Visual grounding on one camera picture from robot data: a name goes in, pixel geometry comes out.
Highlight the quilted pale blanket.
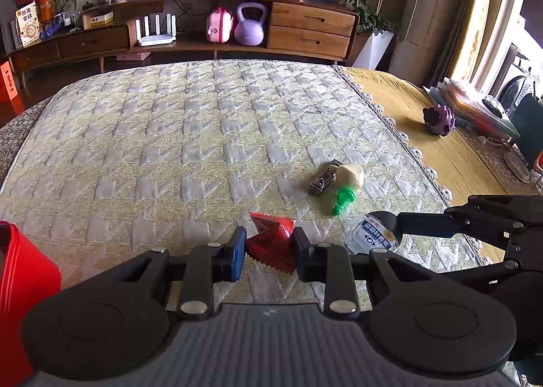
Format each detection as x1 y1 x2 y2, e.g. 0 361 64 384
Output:
0 60 489 316

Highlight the small clear eye-drop bottle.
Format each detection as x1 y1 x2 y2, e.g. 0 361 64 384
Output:
344 216 400 255

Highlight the small beige toy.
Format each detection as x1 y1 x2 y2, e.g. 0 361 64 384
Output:
335 162 365 191

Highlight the orange gift box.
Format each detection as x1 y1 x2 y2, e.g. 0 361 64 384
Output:
0 60 25 115

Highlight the pink toy case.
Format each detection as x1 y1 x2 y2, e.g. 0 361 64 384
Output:
206 6 235 43

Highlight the yellow bamboo mat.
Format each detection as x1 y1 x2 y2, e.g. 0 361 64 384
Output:
340 66 512 202

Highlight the green plastic toy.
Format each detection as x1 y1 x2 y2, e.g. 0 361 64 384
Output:
330 185 356 217

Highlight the purple spiky toy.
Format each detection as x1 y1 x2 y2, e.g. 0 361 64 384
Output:
423 104 457 137

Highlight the red snack packet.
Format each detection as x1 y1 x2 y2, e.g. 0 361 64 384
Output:
245 213 296 274

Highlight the white router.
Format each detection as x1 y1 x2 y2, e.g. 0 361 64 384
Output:
136 13 177 47

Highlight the yellow flat box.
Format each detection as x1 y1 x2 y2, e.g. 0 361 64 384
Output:
82 11 115 30

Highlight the wooden media console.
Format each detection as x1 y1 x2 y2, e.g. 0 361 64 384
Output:
7 0 361 74

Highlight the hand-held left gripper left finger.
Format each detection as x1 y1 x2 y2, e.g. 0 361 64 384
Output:
114 227 248 320

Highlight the white standing air conditioner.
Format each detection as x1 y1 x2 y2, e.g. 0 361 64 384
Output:
388 0 472 76

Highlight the teal bag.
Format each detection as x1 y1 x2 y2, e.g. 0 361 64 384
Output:
508 93 543 168

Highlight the round white dish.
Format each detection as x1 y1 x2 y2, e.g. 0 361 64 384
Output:
503 151 532 185

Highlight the cereal box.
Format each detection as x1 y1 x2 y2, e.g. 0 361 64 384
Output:
15 4 43 49

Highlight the stack of colourful folders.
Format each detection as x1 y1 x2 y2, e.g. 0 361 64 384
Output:
423 77 522 138

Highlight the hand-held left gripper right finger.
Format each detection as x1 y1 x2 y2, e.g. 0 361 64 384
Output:
293 226 426 314

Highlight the beige curtain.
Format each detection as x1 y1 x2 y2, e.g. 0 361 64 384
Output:
450 0 531 83

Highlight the purple kettlebell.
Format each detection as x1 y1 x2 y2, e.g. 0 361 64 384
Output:
233 2 268 47

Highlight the red tin box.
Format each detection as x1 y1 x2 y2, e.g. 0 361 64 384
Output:
0 220 62 387

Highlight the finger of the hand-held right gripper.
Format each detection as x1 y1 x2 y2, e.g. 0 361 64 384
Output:
368 195 527 250
437 259 521 287

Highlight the white planter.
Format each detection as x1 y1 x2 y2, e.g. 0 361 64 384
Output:
351 30 396 71

